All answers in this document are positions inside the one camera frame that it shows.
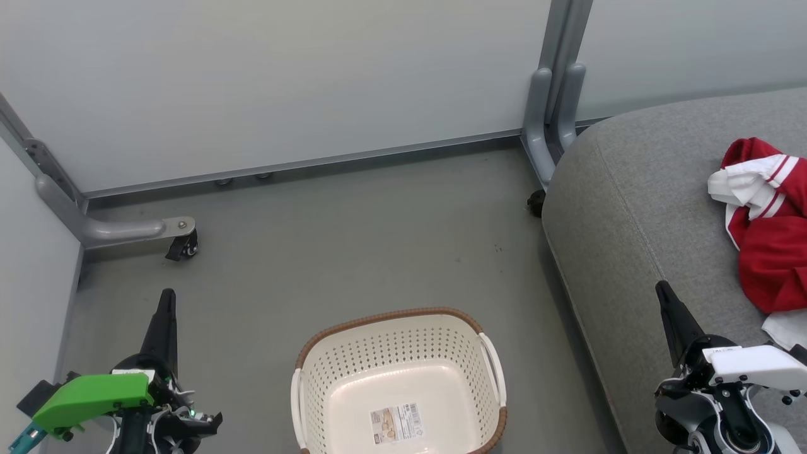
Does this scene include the white cloth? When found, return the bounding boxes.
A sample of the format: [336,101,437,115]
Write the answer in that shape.
[761,309,807,351]

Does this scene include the grey partition foot bar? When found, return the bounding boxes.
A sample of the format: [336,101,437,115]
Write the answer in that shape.
[35,173,197,248]

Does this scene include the paper label sticker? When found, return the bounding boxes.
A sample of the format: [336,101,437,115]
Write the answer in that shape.
[369,402,426,446]

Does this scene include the red garment with white collar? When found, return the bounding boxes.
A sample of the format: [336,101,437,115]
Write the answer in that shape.
[707,137,807,315]

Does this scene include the cream perforated laundry basket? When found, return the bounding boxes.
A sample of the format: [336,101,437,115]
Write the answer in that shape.
[290,307,508,454]

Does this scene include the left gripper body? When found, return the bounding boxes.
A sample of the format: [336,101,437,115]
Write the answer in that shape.
[111,354,223,454]

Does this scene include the grey partition bottom rail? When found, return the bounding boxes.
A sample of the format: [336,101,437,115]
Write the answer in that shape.
[84,129,525,200]

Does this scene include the grey fabric sofa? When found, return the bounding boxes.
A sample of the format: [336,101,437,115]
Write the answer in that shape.
[541,87,807,454]

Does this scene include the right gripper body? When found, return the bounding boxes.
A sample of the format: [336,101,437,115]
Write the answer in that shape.
[654,335,803,454]

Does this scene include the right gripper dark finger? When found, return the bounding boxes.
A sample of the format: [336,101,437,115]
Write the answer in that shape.
[659,281,706,353]
[655,281,690,368]

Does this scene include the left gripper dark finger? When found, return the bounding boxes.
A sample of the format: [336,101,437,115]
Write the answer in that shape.
[140,289,169,370]
[161,289,179,375]

